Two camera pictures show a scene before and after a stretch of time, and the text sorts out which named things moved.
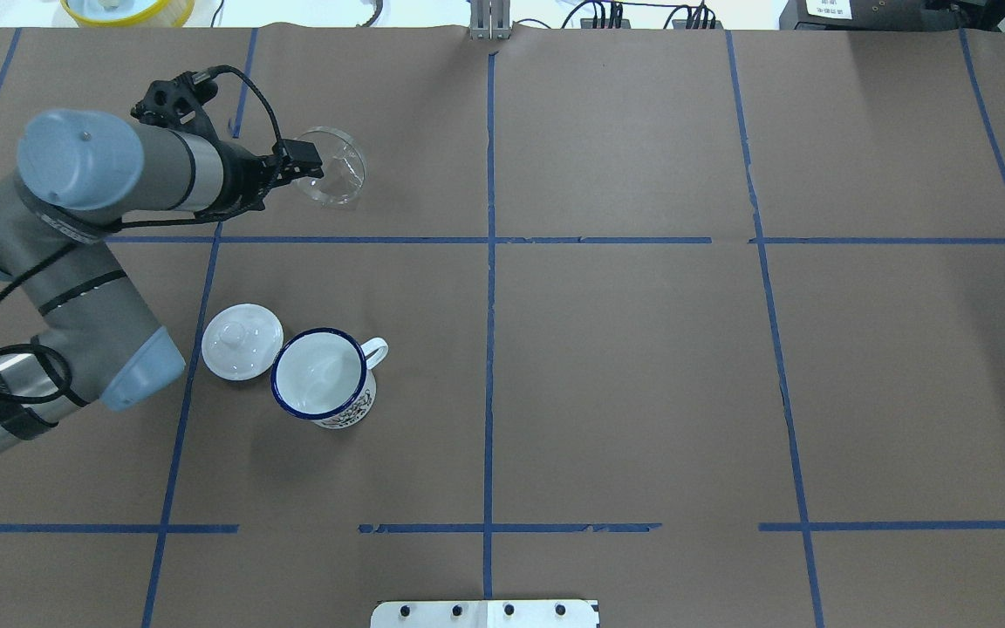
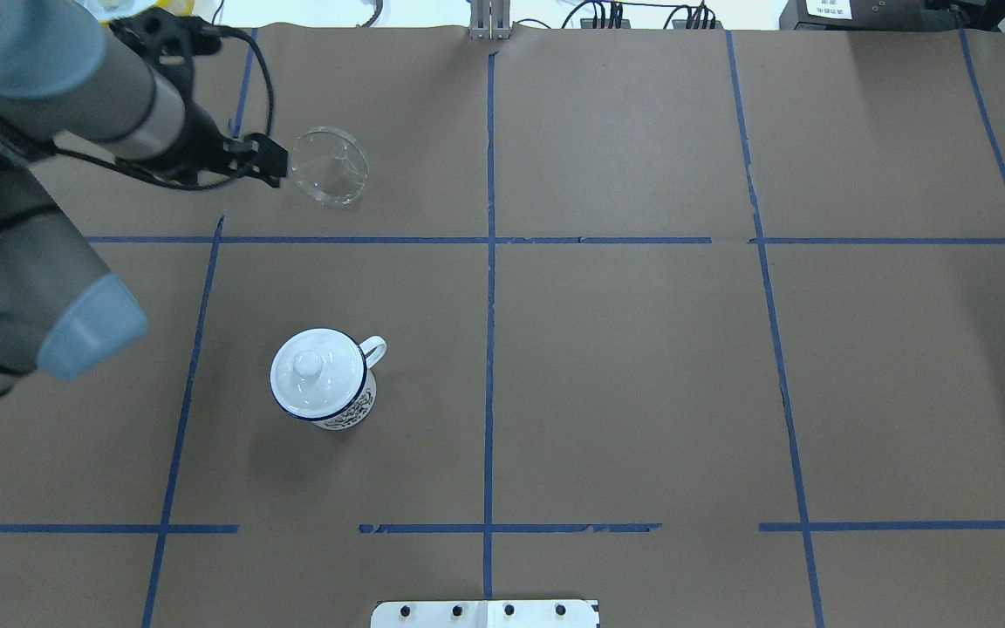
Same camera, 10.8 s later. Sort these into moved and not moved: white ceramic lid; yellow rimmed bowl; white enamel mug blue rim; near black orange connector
Moved: white ceramic lid
Not moved: near black orange connector; yellow rimmed bowl; white enamel mug blue rim
